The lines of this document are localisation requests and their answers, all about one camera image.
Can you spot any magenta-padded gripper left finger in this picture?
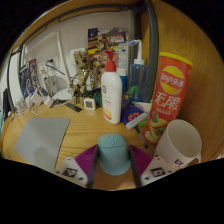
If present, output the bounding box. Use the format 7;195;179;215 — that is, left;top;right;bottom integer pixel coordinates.
54;143;100;189

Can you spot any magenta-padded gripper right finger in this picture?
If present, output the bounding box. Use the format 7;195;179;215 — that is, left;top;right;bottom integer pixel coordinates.
128;144;174;188

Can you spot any light teal computer mouse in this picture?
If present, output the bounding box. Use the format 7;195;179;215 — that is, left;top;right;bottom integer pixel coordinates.
97;133;131;176

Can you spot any grey rectangular mouse pad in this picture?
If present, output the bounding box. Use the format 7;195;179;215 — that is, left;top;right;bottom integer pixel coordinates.
14;116;72;174

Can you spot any white mug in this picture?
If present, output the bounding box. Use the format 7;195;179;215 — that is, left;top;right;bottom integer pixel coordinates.
153;119;203;168

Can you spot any black ruler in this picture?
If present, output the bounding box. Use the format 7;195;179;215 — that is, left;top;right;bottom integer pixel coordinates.
64;102;83;113

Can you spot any dark blue small box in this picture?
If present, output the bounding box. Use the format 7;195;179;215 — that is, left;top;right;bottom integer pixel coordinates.
120;101;144;126

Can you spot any small white desk clock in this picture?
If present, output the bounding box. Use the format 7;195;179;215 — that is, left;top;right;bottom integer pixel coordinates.
83;97;97;111

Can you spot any orange-red chips can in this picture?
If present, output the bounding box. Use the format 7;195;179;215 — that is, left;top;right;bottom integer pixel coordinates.
142;51;194;145

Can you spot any white desk lamp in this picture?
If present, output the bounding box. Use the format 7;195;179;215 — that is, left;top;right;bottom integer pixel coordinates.
24;31;73;102

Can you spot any dark green round container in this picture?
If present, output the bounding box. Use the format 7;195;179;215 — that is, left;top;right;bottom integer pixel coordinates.
93;88;104;108

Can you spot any small white charger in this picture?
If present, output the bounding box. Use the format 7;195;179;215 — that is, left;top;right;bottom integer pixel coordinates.
30;89;44;106

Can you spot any clear plastic cup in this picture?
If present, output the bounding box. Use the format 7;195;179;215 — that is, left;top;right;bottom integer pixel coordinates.
14;96;28;116

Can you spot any white red-pump lotion bottle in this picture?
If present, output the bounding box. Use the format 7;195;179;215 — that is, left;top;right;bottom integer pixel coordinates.
100;50;123;125

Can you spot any small blue white-capped bottle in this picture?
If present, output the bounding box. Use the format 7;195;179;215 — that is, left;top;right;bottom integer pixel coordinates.
116;68;128;96

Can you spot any brown tree-figure toy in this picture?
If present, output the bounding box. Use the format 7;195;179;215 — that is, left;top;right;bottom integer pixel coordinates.
69;49;104;105

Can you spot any blue model kit box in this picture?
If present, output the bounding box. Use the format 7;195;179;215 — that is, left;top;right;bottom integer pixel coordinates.
19;58;41;99

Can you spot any colourful printed poster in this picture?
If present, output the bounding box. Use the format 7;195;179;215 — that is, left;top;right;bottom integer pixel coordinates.
87;27;130;52

